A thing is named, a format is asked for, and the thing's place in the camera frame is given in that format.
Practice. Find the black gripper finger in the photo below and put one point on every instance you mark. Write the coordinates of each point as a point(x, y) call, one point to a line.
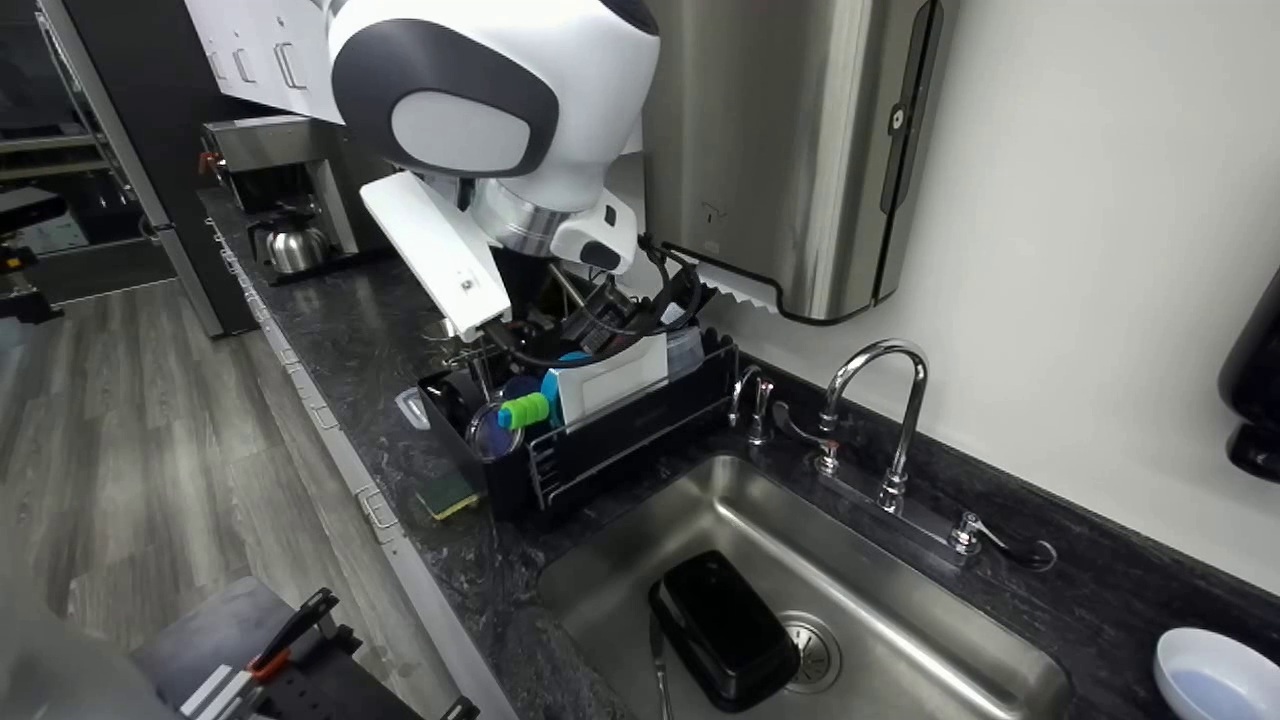
point(585, 344)
point(514, 349)

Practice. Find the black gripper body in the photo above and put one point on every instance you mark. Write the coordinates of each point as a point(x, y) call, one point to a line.
point(546, 300)

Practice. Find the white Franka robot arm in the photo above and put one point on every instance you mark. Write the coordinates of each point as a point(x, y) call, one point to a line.
point(520, 93)

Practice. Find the black dish drying rack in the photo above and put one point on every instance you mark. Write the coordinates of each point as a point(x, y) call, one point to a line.
point(614, 444)

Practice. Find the white rectangular plate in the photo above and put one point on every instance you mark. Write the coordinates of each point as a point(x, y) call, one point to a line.
point(611, 379)

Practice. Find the clear drinking glass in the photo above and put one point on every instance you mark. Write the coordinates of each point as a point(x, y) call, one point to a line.
point(491, 433)

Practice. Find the green and yellow sponge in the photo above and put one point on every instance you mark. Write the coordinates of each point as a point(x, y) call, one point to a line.
point(445, 497)

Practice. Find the steel kettle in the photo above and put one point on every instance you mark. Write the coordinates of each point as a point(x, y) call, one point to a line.
point(284, 244)

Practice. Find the black plastic container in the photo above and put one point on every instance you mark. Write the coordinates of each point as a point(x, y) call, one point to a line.
point(727, 627)

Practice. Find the chrome sink faucet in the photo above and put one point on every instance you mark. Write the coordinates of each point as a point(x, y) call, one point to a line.
point(900, 426)

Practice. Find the black clamp with orange tip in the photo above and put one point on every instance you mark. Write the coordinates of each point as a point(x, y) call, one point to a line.
point(302, 627)

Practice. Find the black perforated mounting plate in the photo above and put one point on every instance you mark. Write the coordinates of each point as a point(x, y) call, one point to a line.
point(361, 685)

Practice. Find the sink drain strainer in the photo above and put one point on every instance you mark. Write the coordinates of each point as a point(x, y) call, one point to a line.
point(815, 650)

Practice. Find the stainless steel sink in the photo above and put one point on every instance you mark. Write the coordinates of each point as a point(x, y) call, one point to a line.
point(935, 627)

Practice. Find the aluminium extrusion bar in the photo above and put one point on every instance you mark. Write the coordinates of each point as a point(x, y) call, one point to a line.
point(215, 694)

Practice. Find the small white bowl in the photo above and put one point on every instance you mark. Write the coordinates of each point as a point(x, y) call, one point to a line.
point(1223, 681)

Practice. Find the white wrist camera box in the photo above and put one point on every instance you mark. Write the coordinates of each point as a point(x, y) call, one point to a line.
point(434, 244)

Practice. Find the white labelled wall cabinet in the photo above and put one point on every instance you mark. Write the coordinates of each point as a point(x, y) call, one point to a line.
point(260, 45)

